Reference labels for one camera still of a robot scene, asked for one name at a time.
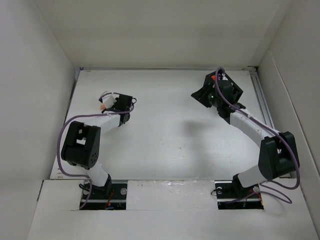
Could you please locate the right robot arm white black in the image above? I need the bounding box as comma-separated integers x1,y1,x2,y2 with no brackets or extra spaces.
191,75,300,202

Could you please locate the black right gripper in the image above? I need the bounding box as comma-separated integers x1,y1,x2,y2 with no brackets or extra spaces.
191,80,222,108

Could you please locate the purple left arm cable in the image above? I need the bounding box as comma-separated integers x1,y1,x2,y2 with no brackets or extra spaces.
57,91,137,210

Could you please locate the black two-compartment organizer box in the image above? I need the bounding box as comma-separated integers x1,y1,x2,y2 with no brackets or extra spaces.
203,71,243,108

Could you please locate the aluminium rail right side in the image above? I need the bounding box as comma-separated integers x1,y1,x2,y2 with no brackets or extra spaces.
248,67,275,129

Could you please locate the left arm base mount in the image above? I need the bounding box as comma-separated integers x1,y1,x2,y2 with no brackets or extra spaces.
78,177,128,211

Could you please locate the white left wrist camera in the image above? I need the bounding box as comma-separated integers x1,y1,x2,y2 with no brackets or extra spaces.
98,91,116,109

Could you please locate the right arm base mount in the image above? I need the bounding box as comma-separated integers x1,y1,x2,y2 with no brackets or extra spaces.
210,180,264,210

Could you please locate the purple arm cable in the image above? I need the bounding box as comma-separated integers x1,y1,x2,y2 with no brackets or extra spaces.
57,91,137,210
215,66,300,205

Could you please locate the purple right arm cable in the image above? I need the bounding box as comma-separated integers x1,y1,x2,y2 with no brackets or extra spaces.
215,66,300,205

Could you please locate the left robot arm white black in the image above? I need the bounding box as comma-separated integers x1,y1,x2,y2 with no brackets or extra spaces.
59,92,137,199

